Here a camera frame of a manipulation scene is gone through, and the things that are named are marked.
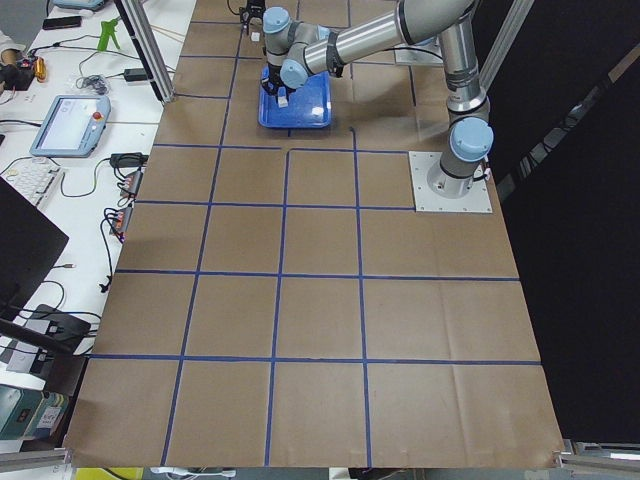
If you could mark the blue plastic tray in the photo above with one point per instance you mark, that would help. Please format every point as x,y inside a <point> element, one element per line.
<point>308,107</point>

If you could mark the black power adapter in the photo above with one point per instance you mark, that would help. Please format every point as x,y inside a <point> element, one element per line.
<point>135,75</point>

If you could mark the black usb hub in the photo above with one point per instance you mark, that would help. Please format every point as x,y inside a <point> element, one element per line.
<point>130,185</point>

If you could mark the black smartphone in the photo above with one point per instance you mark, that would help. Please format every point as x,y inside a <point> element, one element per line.
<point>66,22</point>

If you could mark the blue teach pendant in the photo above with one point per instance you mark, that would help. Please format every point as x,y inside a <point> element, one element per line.
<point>72,127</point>

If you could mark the white keyboard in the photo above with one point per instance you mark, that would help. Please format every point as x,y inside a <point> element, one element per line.
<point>35,179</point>

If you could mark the black monitor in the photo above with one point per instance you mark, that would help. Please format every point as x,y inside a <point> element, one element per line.
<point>30,246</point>

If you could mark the aluminium frame post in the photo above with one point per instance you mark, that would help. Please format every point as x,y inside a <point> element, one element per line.
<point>139,29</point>

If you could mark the green handled reacher grabber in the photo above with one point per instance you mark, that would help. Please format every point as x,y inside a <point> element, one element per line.
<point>108,35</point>

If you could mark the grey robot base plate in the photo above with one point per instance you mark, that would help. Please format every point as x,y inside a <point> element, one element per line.
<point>436,192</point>

